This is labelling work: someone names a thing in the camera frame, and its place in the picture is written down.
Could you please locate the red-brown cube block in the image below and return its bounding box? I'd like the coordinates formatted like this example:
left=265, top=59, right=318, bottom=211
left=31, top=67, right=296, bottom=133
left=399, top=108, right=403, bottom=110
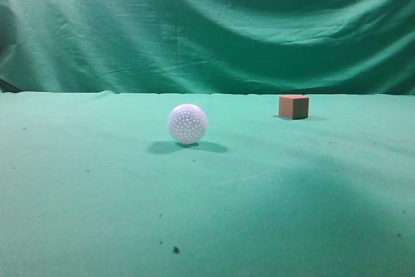
left=278, top=95, right=310, bottom=119

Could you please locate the green backdrop cloth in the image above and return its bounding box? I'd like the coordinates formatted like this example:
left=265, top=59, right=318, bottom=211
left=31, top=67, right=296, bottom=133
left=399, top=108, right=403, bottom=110
left=1, top=0, right=414, bottom=95

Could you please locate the white dimpled golf ball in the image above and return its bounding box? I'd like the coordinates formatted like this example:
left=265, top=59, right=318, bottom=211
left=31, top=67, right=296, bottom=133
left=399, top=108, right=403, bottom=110
left=167, top=104, right=208, bottom=145

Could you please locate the green table cloth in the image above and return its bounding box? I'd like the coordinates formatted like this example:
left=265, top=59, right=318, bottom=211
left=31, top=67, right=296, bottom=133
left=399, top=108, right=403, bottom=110
left=1, top=91, right=414, bottom=276

